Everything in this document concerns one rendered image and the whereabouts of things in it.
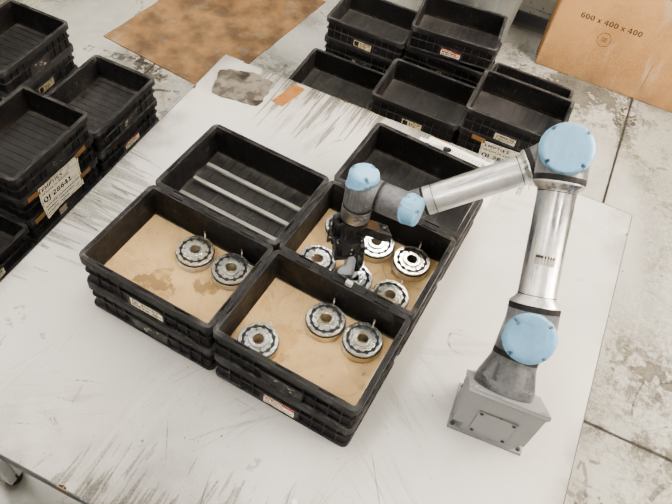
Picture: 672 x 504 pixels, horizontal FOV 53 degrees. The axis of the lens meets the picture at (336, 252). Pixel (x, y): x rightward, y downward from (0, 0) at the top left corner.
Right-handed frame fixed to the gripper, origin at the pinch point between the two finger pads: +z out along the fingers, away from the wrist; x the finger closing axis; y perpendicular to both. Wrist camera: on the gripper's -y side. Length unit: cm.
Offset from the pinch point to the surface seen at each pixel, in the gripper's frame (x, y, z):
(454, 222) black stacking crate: -12.3, -36.7, -0.2
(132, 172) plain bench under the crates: -62, 53, 12
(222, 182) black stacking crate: -40.0, 28.1, 0.2
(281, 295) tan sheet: 2.8, 19.9, 3.5
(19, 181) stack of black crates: -77, 89, 25
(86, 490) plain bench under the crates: 37, 73, 22
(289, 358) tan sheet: 21.4, 22.2, 5.3
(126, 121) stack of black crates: -121, 52, 36
